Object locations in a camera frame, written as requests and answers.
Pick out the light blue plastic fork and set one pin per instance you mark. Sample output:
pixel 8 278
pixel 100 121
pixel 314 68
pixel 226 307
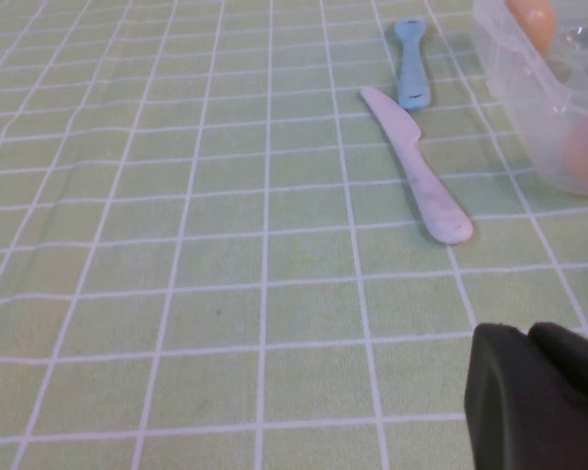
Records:
pixel 411 73

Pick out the green checked tablecloth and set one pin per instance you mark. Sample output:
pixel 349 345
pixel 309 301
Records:
pixel 176 245

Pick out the pale pink plastic knife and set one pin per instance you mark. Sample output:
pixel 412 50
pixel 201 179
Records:
pixel 431 196

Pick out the clear plastic egg box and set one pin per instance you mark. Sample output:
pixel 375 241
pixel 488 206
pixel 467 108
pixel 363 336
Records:
pixel 519 83

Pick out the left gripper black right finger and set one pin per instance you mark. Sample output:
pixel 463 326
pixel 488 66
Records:
pixel 573 357

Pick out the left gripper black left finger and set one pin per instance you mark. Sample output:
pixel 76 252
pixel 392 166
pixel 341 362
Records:
pixel 509 416

